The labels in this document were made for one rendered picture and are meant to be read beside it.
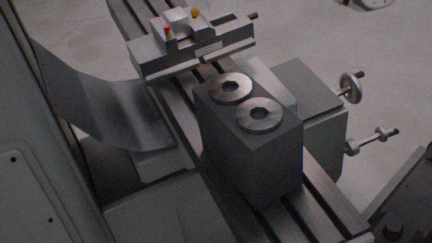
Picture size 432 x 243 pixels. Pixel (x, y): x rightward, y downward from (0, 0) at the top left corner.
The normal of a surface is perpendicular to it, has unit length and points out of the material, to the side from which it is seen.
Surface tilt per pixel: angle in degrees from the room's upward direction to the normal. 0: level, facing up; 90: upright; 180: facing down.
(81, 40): 0
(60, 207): 89
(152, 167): 90
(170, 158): 90
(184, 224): 90
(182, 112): 0
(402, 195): 0
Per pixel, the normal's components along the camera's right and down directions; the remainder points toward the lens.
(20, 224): 0.40, 0.59
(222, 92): -0.11, -0.71
